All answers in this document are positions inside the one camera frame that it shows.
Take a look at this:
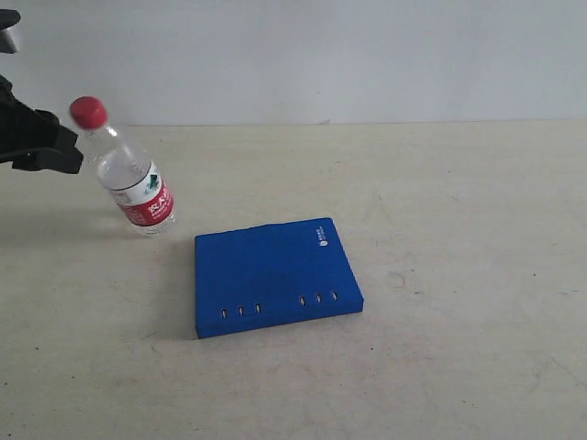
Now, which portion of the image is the blue ring binder notebook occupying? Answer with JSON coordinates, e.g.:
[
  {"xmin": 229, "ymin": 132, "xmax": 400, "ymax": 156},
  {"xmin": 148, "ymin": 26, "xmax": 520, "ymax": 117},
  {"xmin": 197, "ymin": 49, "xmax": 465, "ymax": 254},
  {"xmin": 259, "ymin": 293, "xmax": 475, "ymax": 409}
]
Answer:
[{"xmin": 194, "ymin": 217, "xmax": 364, "ymax": 338}]

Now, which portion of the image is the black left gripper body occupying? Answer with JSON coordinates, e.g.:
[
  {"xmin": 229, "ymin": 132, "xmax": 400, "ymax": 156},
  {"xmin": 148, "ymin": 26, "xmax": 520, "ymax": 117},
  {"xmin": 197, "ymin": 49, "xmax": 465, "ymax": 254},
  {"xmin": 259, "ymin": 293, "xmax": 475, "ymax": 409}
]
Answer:
[{"xmin": 1, "ymin": 76, "xmax": 53, "ymax": 161}]

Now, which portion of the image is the clear bottle red cap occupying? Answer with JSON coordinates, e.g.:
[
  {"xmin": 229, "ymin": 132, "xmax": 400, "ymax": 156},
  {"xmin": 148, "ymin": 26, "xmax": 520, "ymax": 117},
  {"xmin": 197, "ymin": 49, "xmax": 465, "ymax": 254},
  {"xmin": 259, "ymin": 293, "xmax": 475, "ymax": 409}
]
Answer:
[{"xmin": 69, "ymin": 95, "xmax": 175, "ymax": 236}]

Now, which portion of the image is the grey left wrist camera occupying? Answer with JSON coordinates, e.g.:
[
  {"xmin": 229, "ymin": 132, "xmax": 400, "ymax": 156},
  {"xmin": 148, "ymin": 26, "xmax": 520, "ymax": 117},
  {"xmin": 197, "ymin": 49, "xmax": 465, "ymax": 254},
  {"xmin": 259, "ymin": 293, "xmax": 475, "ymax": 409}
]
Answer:
[{"xmin": 0, "ymin": 8, "xmax": 21, "ymax": 54}]

